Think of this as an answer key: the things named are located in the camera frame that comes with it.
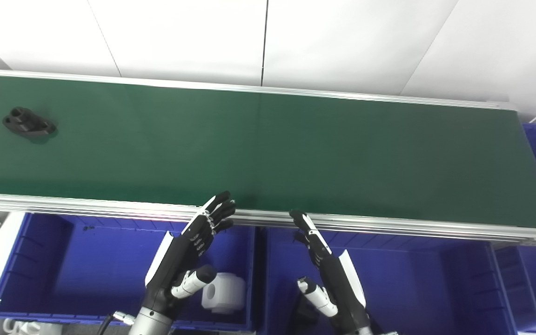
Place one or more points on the white plastic object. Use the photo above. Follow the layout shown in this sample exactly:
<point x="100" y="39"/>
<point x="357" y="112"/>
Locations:
<point x="21" y="328"/>

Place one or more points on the green conveyor belt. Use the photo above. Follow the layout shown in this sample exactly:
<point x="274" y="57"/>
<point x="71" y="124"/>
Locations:
<point x="268" y="153"/>
<point x="389" y="225"/>

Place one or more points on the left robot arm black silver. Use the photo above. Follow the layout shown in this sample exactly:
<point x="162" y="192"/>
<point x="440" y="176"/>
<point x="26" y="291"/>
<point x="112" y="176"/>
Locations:
<point x="149" y="324"/>

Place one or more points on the blue bin holding black part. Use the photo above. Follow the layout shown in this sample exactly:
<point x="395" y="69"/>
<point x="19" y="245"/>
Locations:
<point x="412" y="288"/>

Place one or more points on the black flanged machine part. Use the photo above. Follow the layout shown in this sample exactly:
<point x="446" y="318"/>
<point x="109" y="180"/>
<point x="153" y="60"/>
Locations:
<point x="28" y="123"/>

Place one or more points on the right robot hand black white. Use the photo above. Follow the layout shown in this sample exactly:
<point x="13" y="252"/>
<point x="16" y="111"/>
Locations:
<point x="342" y="288"/>

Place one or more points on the blue bin holding white part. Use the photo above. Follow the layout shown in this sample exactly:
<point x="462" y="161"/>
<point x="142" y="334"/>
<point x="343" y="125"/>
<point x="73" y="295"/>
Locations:
<point x="86" y="270"/>

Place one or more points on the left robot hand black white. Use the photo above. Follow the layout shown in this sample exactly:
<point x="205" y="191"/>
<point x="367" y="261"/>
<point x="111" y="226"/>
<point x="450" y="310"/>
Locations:
<point x="182" y="251"/>

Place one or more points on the white cylindrical part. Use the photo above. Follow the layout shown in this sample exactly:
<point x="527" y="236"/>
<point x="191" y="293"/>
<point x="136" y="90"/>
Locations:
<point x="228" y="291"/>

